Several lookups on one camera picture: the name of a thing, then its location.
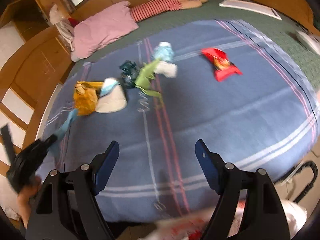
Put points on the blue striped blanket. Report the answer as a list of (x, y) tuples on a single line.
[(268, 117)]

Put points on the white curved device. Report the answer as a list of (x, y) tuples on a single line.
[(309, 41)]

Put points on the white flat tray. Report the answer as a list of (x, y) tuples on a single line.
[(250, 6)]

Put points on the green bed mat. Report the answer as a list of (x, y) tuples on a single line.
[(283, 33)]

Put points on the light blue white tissue wad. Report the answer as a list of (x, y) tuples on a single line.
[(165, 55)]

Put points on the striped plush doll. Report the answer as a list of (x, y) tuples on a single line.
[(156, 7)]

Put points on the orange chip bag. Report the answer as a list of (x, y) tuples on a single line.
[(86, 95)]

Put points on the white plush toy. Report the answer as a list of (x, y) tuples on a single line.
[(56, 16)]

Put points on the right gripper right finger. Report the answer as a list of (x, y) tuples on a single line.
[(263, 217)]

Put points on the wooden bed rail left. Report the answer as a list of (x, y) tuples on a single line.
[(32, 73)]

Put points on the red snack bag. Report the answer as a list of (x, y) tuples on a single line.
[(223, 68)]

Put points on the lime green wrapper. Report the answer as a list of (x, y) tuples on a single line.
[(144, 80)]

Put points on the pink pillow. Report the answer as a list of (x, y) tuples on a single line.
[(102, 29)]

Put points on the person's left hand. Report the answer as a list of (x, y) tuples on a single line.
[(23, 199)]

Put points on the dark green wrapper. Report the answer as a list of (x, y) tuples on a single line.
[(129, 73)]

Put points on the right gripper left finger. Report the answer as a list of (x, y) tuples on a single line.
[(66, 207)]

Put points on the light blue wrapper strip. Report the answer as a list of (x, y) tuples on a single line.
[(60, 133)]

